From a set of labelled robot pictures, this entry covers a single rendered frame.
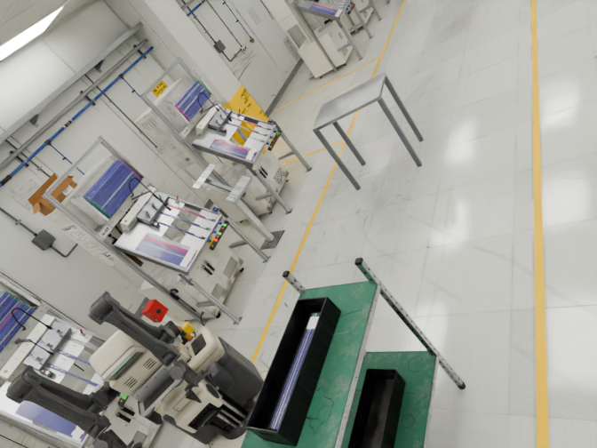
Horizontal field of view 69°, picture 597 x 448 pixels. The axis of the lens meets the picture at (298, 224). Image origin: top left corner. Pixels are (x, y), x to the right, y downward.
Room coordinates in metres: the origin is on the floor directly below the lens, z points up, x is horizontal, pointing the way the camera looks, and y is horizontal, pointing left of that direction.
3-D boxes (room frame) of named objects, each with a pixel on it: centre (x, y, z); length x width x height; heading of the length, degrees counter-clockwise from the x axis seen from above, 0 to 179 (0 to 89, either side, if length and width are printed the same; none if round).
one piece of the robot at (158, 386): (1.84, 1.07, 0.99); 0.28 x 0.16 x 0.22; 98
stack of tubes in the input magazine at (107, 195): (4.06, 1.05, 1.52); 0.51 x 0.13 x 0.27; 134
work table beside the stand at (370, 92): (3.73, -1.08, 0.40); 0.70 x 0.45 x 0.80; 51
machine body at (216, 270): (4.11, 1.18, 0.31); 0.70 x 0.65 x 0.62; 134
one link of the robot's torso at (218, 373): (1.97, 1.03, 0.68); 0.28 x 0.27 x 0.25; 98
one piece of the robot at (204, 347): (2.22, 1.12, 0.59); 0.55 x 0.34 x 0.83; 98
